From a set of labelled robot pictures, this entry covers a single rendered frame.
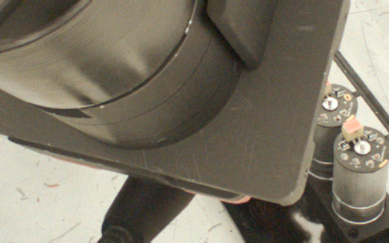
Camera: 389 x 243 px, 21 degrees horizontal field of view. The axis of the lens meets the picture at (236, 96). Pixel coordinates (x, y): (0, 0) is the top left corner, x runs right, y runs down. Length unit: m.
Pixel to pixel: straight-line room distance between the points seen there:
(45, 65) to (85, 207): 0.33
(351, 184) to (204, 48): 0.22
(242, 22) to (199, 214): 0.27
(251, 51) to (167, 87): 0.04
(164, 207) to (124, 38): 0.12
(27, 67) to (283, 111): 0.10
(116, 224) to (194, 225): 0.20
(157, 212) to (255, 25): 0.08
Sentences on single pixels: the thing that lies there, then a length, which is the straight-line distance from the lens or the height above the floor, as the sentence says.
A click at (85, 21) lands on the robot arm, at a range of 0.19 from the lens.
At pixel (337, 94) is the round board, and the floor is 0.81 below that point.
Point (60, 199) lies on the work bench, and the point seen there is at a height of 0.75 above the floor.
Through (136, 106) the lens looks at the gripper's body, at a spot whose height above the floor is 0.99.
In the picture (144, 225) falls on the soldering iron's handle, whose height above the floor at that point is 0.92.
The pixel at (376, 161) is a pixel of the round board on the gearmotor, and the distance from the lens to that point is 0.45.
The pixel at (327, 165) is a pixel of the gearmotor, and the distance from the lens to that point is 0.48.
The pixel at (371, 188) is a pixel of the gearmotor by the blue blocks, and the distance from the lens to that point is 0.46.
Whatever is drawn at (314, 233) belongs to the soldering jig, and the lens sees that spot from 0.49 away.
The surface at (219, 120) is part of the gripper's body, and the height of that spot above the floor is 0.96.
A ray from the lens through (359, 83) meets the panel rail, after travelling 0.48.
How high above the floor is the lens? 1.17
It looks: 50 degrees down
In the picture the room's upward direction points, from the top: 4 degrees counter-clockwise
